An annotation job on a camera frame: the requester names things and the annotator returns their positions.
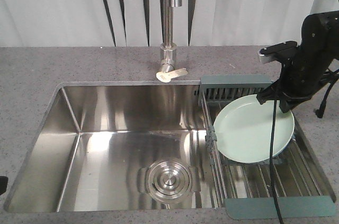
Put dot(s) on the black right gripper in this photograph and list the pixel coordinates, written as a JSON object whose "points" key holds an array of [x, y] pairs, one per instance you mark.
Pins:
{"points": [[318, 48]]}

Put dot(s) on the light green round plate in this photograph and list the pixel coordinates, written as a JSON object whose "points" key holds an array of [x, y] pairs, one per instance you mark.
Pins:
{"points": [[243, 130]]}

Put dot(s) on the brass faucet handle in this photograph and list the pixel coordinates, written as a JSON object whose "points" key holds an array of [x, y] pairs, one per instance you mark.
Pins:
{"points": [[167, 77]]}

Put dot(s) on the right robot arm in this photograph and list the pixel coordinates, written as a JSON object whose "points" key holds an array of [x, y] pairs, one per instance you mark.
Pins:
{"points": [[304, 65]]}

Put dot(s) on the grey-green dish drying rack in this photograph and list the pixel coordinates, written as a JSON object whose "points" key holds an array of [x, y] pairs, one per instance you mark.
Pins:
{"points": [[294, 187]]}

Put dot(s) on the round steel sink drain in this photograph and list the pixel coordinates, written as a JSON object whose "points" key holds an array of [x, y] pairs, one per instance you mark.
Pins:
{"points": [[168, 181]]}

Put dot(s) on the chrome faucet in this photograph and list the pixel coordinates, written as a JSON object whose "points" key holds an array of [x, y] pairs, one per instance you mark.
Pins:
{"points": [[168, 47]]}

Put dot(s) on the stainless steel sink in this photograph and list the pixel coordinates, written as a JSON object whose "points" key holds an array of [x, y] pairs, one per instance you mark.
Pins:
{"points": [[95, 139]]}

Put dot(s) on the white pleated curtain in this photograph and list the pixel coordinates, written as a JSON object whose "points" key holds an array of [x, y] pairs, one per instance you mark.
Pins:
{"points": [[138, 23]]}

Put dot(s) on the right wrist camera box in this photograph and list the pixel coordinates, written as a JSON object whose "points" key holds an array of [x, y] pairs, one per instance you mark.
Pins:
{"points": [[279, 52]]}

